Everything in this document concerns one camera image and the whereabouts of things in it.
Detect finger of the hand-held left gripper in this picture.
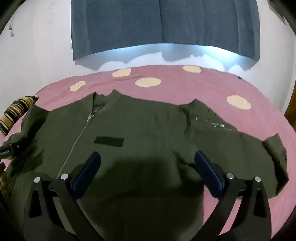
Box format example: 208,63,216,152
10,142,23,155

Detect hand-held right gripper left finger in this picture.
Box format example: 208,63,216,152
23,151,104,241

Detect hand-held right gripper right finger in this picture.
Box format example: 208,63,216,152
194,151,271,241

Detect olive green jacket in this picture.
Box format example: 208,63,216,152
3,90,289,241

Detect striped brown pillow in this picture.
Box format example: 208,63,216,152
0,96,40,137

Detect pink dotted bedsheet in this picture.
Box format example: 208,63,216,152
0,65,296,241

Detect blue curtain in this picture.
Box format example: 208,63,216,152
70,0,261,62

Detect brown wooden door frame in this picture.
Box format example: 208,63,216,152
284,93,296,133

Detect wall picture frame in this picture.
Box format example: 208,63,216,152
270,0,287,23

